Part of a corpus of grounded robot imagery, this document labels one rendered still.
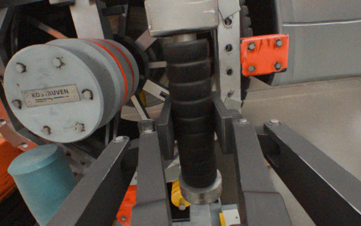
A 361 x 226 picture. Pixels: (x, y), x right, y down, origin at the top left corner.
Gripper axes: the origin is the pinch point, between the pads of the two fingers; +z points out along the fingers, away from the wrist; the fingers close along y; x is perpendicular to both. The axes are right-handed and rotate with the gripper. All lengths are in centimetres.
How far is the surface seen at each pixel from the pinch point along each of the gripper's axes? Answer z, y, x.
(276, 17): 36.3, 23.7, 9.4
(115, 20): 46, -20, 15
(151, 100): 46.4, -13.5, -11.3
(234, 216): 50, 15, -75
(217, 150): 119, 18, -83
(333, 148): 105, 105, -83
